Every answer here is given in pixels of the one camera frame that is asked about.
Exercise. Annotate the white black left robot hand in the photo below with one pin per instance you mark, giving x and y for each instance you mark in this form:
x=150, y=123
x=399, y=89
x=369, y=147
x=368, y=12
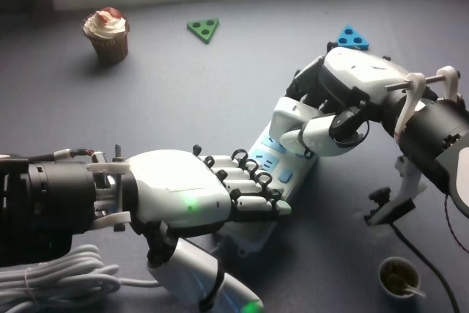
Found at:
x=172, y=188

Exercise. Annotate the blue triangle block with holes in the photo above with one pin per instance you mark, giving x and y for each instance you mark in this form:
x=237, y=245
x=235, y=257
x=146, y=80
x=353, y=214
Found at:
x=350, y=37

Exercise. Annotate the small white cup with spoon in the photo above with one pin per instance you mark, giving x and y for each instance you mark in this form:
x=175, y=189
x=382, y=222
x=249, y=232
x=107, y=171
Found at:
x=397, y=276

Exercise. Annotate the grey table cloth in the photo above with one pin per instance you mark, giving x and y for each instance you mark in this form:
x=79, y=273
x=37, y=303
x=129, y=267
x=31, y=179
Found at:
x=165, y=100

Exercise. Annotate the toy cupcake with white frosting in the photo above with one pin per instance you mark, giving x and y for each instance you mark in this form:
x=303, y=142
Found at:
x=106, y=34

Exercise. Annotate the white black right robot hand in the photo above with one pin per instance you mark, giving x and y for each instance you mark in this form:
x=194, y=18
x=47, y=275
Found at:
x=351, y=71

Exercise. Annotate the black wrist camera white bracket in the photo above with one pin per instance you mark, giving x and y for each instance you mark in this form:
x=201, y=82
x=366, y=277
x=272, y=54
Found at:
x=399, y=199

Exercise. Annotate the green triangle block with holes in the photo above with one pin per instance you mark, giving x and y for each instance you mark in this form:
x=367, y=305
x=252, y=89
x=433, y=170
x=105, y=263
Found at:
x=204, y=29

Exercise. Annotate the white power strip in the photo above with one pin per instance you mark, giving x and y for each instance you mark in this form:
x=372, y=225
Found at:
x=271, y=159

